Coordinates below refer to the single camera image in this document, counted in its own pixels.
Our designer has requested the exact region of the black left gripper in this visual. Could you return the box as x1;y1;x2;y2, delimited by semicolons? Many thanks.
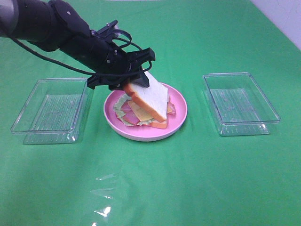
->
87;48;156;90

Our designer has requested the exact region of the bread slice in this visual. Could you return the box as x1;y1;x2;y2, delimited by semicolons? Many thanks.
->
138;119;168;129
123;72;169;122

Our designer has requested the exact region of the yellow cheese slice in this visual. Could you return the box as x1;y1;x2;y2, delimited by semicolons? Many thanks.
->
127;100;174;121

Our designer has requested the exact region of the green lettuce leaf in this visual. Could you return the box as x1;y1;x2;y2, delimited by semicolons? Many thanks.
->
113;94;139;126

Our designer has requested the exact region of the bacon strip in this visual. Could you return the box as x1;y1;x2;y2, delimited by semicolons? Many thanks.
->
121;101;140;125
167;102;176;115

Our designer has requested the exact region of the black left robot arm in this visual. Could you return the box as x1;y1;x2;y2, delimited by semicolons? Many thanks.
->
0;0;155;90

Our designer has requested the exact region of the pink round plate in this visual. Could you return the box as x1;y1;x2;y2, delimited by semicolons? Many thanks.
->
103;83;188;142

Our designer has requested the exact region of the left clear plastic tray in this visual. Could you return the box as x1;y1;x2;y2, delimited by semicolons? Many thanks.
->
11;78;93;145

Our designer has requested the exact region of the clear plastic tray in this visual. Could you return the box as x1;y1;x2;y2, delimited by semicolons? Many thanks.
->
203;72;281;137
11;78;93;145

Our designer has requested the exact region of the right clear plastic tray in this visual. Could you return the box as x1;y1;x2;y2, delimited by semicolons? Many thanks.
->
203;72;281;137

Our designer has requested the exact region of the green tablecloth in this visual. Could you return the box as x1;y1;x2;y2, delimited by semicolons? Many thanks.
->
0;0;301;226

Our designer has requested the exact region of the clear tape patch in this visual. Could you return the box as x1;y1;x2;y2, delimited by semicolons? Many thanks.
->
89;161;122;226

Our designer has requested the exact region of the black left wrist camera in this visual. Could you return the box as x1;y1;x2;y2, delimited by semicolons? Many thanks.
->
91;20;132;45

